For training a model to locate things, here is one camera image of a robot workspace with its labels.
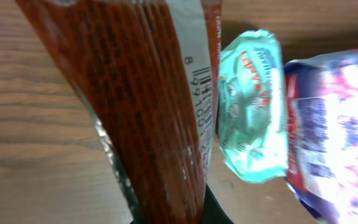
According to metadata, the red purple snack packet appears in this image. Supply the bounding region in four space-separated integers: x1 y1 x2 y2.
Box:
284 49 358 223

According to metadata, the mint green snack packet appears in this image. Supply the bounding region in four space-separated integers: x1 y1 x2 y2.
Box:
218 29 288 184

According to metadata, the long orange snack bar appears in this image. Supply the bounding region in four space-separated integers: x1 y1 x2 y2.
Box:
17 0 221 223

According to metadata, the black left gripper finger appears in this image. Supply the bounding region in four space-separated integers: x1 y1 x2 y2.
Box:
201 185 234 224

